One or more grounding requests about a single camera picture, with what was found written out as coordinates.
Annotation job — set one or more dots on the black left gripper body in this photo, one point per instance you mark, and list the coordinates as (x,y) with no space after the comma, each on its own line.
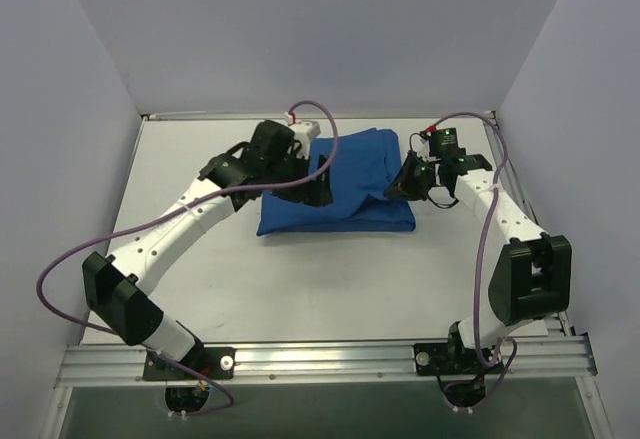
(304,179)

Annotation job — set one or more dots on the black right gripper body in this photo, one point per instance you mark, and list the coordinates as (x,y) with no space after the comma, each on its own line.
(417,174)

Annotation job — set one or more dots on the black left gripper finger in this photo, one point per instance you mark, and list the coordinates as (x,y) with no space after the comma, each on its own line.
(323,169)
(317,193)

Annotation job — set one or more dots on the blue surgical wrap cloth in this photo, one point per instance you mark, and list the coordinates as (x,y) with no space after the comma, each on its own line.
(365,165)

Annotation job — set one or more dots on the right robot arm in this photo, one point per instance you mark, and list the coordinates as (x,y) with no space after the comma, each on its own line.
(470,180)

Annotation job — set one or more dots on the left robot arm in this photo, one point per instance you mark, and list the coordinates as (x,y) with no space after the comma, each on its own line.
(118,286)

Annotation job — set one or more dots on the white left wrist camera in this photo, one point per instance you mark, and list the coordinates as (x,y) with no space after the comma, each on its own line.
(305,131)

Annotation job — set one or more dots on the aluminium back rail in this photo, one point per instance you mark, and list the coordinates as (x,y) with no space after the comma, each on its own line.
(218,116)

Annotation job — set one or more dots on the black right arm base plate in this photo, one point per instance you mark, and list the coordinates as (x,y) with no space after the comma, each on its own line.
(450,359)

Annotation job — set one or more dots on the aluminium right side rail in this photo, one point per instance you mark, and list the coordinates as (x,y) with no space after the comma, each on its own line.
(531,279)

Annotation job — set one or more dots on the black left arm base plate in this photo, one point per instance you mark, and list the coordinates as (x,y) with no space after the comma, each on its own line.
(216,362)

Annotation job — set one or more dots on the aluminium front frame rail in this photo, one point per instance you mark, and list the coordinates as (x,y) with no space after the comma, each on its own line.
(111,365)

